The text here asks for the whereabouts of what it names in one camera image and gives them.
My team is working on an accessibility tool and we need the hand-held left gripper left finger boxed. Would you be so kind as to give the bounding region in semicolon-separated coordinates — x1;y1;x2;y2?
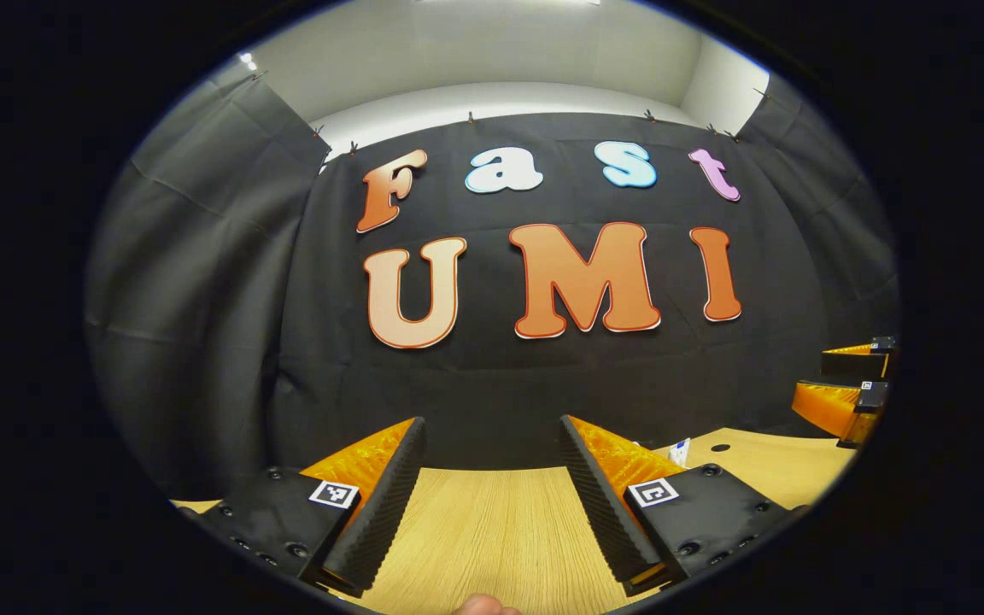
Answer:
176;416;427;599

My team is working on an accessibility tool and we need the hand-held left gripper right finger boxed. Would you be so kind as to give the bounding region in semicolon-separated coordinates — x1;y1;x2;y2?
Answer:
559;414;809;597

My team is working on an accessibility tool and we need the wooden desktop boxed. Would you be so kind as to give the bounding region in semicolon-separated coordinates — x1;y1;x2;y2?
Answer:
169;427;858;615

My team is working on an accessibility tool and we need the black backdrop cloth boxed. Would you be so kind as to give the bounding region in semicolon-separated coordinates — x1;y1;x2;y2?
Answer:
85;73;901;501

